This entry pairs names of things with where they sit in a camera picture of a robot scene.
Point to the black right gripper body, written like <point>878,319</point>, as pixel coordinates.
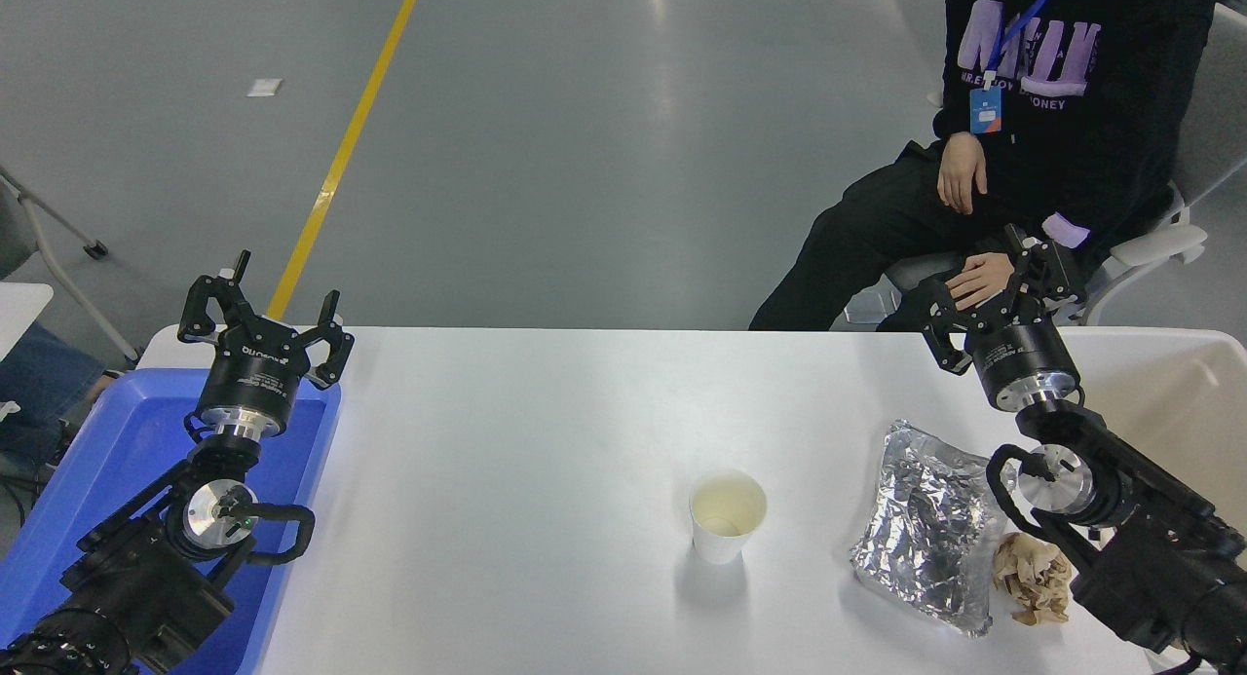
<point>1023,354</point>

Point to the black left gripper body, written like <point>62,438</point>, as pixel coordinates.
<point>248,378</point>

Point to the white paper cup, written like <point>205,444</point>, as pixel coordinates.
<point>726,539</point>

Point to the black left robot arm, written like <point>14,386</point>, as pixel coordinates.
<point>146,578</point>

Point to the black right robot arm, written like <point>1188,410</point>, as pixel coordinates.
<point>1150,558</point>

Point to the seated person's left hand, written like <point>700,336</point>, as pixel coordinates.
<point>984,281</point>

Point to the seated person's right hand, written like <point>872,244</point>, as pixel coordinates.
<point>963,173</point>

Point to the seated person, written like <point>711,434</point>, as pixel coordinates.
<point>1072,159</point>

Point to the blue plastic tray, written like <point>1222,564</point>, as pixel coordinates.
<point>127,441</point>

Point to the large pale plastic bin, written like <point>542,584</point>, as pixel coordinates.
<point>1179,412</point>

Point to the person at table edge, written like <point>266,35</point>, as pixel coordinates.
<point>39,373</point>

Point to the small white side table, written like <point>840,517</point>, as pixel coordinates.
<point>19,310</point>

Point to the crumpled silver foil tray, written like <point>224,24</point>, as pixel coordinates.
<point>925,529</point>

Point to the crumpled tan paper ball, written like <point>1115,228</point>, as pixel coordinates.
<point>1033,573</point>

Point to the white paper scrap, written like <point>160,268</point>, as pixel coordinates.
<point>264,87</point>

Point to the grey metal folding frame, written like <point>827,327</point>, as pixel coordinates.
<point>94,250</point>

